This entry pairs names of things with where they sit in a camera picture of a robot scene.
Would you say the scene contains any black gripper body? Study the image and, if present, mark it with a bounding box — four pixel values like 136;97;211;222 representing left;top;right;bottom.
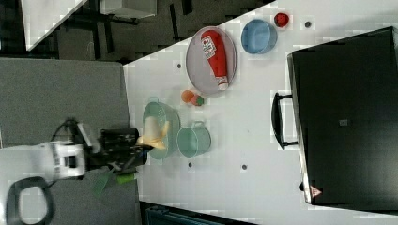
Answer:
88;127;149;171

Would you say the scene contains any yellow plush peeled banana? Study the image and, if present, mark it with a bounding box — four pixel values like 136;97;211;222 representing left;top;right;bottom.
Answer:
137;116;170;150

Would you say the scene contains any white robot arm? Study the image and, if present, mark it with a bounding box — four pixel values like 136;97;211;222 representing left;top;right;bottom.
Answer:
1;128;151;183

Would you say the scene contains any green metal mug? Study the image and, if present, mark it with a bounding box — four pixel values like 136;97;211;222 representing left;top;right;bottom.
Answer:
176;121;211;158

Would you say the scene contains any green slotted spatula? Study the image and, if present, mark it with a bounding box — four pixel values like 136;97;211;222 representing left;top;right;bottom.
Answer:
92;172;138;198

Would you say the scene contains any green perforated colander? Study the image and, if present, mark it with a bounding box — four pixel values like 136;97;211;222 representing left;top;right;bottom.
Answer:
143;97;180;160

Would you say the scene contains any orange plush ball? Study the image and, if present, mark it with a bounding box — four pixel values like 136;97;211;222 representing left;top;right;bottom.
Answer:
181;90;194;103

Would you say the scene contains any red plush strawberry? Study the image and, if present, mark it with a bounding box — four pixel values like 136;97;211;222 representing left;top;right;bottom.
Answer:
191;95;205;106

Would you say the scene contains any grey round plate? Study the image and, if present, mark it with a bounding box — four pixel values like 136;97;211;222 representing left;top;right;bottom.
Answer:
186;26;237;96

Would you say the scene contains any red plush ketchup bottle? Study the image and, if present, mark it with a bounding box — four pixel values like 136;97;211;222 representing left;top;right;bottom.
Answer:
201;30;229;90

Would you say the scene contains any light blue bowl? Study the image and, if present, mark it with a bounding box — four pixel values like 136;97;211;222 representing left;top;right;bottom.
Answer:
240;19;278;54

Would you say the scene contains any small red cup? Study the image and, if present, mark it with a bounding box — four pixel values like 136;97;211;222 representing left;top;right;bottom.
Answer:
274;12;289;28

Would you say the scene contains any black toaster oven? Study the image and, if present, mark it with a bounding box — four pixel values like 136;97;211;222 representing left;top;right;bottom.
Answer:
287;26;398;215

